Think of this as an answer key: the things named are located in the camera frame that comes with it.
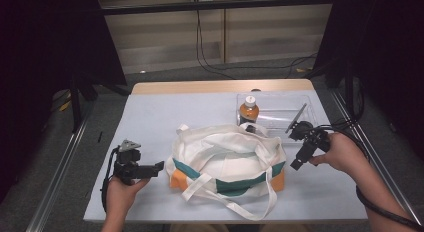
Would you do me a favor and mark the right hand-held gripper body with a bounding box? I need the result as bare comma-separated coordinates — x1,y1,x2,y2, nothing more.
284,102,332,157

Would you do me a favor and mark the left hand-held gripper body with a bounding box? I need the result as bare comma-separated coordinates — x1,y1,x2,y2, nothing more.
112,138,152,186

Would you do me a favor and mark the clear plastic container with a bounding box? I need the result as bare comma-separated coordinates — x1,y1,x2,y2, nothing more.
235,92,320,145

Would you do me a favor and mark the white tote bag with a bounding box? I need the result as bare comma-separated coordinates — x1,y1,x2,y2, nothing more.
164,121,288,222

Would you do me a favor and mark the orange drink bottle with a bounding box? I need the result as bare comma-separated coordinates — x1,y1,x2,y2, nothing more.
237,95,261,133

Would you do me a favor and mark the person's left hand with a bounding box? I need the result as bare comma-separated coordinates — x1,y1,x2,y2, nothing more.
105,175,151,217

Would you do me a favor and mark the person's right hand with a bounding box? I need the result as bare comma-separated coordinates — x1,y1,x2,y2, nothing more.
308,131,370,180

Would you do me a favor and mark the white table cloth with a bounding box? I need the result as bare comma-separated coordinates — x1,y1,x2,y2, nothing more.
83,90,369,225

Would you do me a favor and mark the black metal stand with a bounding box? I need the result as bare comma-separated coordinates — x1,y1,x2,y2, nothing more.
305,58,366,124
68,71,132,134

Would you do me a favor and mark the black curtain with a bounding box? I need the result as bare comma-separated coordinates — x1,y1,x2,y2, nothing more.
313,0,424,161
0,0,128,204

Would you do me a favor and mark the black horizontal bar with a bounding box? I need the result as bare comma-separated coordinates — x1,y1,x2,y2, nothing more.
100,0,336,16

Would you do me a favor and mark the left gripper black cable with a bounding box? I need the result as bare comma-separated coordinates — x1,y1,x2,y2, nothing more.
100,145,120,214

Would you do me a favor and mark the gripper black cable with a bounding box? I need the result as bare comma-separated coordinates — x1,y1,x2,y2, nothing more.
313,118,424,232
100,145,120,214

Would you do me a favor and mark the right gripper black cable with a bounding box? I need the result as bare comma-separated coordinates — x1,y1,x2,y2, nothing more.
313,118,424,232

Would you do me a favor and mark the black floor cable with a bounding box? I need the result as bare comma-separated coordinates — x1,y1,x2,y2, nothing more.
195,9,318,81

